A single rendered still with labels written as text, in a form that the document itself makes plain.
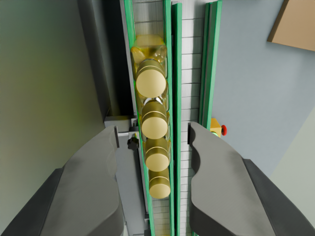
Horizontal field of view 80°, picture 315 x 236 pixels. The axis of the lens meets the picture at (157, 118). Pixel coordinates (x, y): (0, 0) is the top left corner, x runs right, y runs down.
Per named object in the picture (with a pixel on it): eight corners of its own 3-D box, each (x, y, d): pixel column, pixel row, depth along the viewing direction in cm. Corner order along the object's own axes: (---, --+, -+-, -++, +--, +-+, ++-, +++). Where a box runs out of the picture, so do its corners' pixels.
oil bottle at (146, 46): (136, 34, 44) (127, 49, 26) (160, 33, 44) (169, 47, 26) (138, 59, 47) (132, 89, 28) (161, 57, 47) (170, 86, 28)
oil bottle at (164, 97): (138, 59, 47) (132, 89, 28) (161, 58, 47) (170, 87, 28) (141, 81, 50) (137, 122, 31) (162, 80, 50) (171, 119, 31)
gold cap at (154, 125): (140, 102, 27) (138, 117, 23) (165, 100, 27) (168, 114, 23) (142, 124, 28) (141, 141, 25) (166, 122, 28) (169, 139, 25)
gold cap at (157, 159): (144, 136, 29) (143, 154, 26) (166, 134, 29) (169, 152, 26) (146, 153, 31) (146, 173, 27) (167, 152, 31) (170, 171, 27)
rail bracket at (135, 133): (116, 113, 54) (107, 140, 43) (140, 112, 54) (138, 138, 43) (118, 125, 56) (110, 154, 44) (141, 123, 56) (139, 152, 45)
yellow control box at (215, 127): (196, 118, 71) (201, 129, 64) (216, 117, 71) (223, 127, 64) (195, 134, 74) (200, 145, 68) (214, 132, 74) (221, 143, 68)
